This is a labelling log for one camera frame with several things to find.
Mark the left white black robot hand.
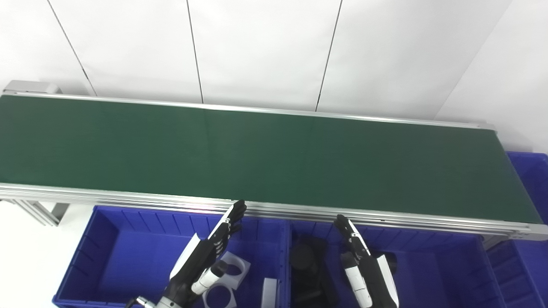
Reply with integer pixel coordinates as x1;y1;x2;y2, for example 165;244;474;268
165;200;247;307

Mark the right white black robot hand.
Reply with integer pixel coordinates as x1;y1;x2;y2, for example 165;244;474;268
335;215;400;308

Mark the black block part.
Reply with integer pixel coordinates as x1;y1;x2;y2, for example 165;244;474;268
291;237;341;308

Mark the blue bin with black parts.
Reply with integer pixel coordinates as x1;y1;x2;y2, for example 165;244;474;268
286;219;508;308

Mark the blue bin with white parts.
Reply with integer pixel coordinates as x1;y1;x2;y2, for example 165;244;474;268
52;205;292;308

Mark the green conveyor belt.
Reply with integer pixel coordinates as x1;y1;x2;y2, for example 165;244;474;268
0;95;543;224
0;91;548;241

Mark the empty blue plastic bin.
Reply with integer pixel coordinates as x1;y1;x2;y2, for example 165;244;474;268
486;151;548;308

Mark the aluminium conveyor leg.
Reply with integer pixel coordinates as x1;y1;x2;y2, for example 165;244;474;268
11;200;70;226

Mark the grey conveyor motor box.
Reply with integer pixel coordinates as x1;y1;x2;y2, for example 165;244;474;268
3;80;63;95

